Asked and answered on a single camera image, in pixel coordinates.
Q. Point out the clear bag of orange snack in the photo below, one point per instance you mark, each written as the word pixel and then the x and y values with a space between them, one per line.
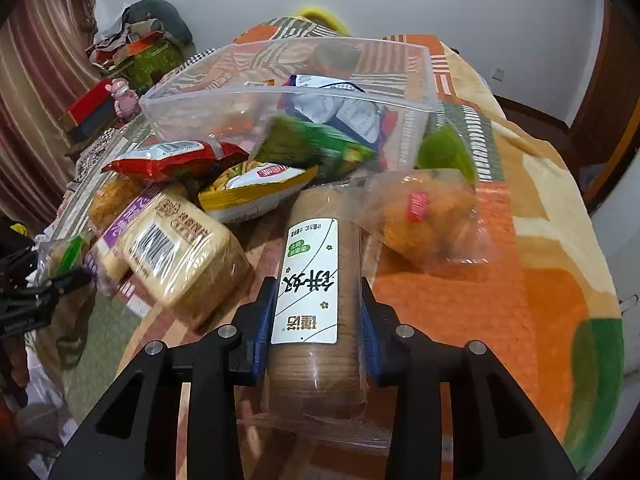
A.
pixel 112 197
pixel 425 225

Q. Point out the green snack packet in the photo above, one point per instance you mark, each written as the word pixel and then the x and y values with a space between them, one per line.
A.
pixel 310 145

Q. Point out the clear plastic container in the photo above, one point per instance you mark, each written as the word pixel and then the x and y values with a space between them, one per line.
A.
pixel 210 115

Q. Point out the yellow foam tube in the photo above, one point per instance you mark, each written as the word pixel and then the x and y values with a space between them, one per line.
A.
pixel 315 11

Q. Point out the red snack packet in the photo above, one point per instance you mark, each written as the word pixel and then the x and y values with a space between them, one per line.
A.
pixel 170 157

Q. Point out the white wall outlet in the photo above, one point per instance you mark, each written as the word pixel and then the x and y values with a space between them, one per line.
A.
pixel 497 73

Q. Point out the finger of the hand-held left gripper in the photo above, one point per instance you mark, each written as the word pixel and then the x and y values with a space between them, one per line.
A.
pixel 25 317
pixel 60 282

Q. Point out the beige cracker packet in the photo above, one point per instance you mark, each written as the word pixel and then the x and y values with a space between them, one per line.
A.
pixel 190 250

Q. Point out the red box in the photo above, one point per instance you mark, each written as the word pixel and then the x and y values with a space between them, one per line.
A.
pixel 92 100

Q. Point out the striped curtain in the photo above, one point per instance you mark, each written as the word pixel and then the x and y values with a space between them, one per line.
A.
pixel 35 85

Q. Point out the grey pillow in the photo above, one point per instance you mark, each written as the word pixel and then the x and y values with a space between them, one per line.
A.
pixel 165 12

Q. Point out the round biscuit roll white label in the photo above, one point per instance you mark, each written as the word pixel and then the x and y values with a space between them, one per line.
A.
pixel 310 270

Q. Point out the small clear packet green label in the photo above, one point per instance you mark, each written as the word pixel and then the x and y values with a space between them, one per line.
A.
pixel 65 255

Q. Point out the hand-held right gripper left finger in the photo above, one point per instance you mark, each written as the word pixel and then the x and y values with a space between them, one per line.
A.
pixel 261 355

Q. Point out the orange patchwork blanket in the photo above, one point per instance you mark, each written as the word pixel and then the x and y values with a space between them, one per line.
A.
pixel 450 310

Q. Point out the blue white snack packet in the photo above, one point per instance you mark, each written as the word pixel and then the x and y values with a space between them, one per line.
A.
pixel 345 112

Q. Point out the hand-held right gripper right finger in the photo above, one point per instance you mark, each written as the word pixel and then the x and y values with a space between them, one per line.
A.
pixel 371 350

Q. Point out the yellow snack packet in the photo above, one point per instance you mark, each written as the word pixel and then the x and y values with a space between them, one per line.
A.
pixel 250 187

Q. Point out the green patterned box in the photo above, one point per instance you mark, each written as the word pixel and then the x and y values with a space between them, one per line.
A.
pixel 150 62

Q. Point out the purple snack packet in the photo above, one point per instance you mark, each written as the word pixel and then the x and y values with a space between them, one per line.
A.
pixel 131 212

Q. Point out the pile of clothes and papers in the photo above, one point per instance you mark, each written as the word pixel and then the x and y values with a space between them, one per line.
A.
pixel 120 40

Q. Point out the wooden door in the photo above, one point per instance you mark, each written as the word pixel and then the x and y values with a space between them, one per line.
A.
pixel 600 85

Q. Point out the pink plush toy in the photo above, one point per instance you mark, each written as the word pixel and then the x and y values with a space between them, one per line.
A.
pixel 125 100

